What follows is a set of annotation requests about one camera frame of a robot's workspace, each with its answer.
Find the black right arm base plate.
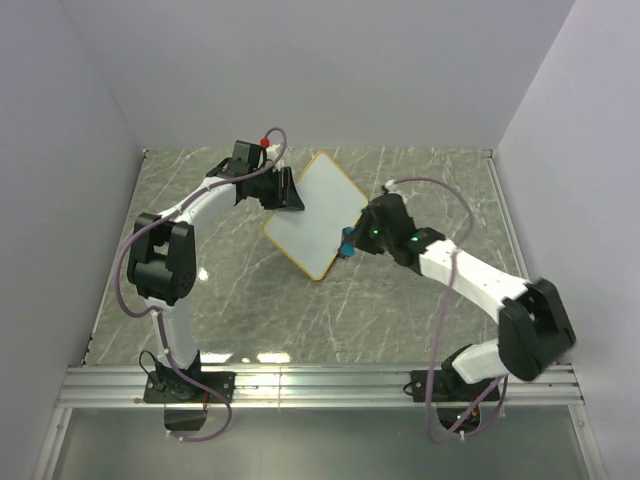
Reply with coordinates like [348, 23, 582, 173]
[402, 369, 492, 403]

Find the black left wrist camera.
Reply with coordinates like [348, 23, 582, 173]
[227, 140, 268, 176]

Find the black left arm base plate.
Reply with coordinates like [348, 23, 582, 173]
[143, 369, 236, 404]

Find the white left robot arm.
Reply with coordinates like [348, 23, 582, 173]
[121, 158, 305, 402]

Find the yellow framed whiteboard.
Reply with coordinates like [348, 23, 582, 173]
[263, 151, 368, 281]

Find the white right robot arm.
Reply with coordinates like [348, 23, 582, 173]
[339, 195, 576, 400]

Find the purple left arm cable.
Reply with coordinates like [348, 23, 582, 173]
[113, 127, 289, 442]

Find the blue whiteboard eraser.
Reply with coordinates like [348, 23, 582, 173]
[338, 232, 354, 258]

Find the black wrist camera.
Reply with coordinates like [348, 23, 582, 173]
[227, 140, 268, 176]
[369, 193, 415, 228]

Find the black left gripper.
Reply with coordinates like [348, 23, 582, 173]
[249, 167, 304, 212]

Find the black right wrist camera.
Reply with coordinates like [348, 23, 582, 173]
[369, 193, 415, 228]

